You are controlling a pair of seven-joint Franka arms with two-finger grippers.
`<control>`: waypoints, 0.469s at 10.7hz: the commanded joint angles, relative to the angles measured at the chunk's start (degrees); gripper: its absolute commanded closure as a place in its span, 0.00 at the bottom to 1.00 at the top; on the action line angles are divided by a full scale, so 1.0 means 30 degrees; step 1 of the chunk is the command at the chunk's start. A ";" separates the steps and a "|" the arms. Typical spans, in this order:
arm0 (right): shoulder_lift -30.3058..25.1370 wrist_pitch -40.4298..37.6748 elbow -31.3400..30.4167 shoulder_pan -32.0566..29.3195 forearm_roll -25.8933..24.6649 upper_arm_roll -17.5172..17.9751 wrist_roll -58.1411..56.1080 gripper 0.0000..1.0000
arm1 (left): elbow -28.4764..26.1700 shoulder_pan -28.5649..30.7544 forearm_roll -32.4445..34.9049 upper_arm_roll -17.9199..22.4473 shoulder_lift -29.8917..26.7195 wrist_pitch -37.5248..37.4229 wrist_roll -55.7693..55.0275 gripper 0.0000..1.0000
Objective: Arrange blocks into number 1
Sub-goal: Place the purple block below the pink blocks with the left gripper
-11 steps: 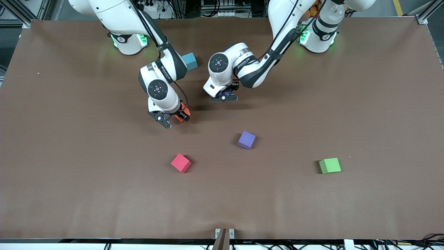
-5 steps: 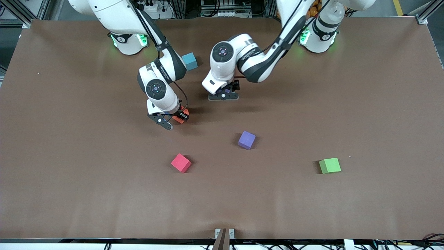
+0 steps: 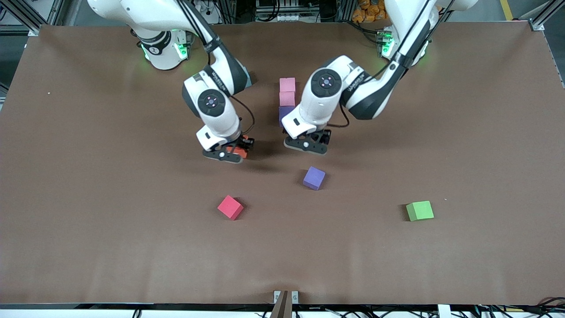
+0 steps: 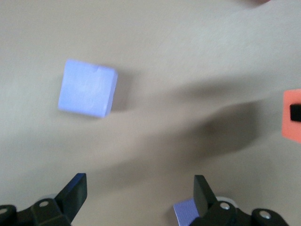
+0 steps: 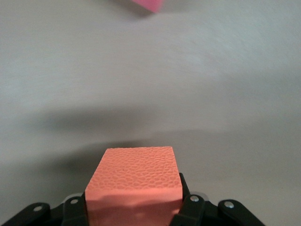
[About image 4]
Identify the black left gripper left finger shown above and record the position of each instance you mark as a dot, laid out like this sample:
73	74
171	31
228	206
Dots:
68	202

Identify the red foam block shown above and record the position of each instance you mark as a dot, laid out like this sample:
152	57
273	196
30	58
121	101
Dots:
258	1

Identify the paper table cover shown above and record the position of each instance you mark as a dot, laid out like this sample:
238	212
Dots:
164	35

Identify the purple foam block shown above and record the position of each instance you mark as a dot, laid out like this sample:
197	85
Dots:
184	212
87	89

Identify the orange foam block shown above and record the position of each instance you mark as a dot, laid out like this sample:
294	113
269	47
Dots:
288	133

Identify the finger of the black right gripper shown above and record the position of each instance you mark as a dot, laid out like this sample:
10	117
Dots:
295	112

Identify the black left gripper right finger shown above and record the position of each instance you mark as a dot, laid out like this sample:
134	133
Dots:
204	200

